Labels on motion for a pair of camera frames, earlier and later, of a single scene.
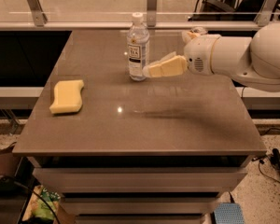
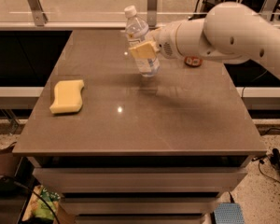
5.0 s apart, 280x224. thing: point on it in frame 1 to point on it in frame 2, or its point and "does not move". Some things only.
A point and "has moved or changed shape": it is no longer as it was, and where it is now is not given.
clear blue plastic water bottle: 138,48 has moved or changed shape
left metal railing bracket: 39,17 does not move
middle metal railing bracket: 151,6 does not move
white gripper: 198,54 to 166,42
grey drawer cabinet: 140,189 does not move
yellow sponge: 67,96 does not move
